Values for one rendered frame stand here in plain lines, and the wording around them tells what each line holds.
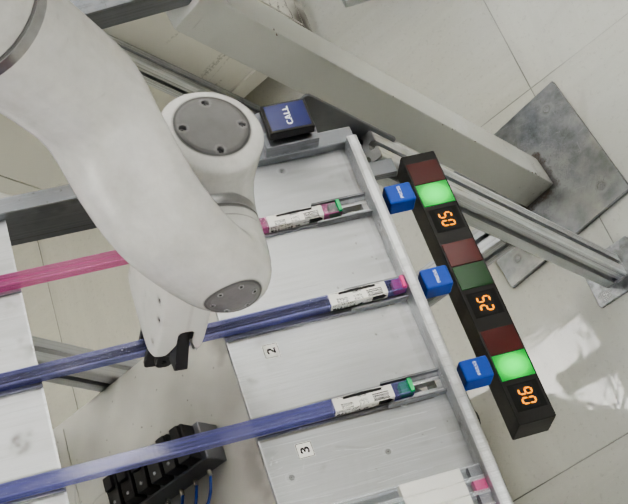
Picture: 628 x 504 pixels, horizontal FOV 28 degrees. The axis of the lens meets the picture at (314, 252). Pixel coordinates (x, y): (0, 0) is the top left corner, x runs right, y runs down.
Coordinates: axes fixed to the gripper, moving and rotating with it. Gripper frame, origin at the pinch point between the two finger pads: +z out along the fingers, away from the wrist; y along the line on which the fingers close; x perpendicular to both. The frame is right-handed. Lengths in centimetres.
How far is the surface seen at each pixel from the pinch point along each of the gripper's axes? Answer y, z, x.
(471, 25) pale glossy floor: -79, 41, 82
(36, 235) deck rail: -19.0, 6.5, -7.9
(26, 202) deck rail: -19.7, 1.4, -9.0
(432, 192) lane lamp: -11.4, -3.5, 33.0
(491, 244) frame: -21, 24, 55
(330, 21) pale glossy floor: -102, 62, 68
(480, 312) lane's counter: 4.2, -3.4, 32.4
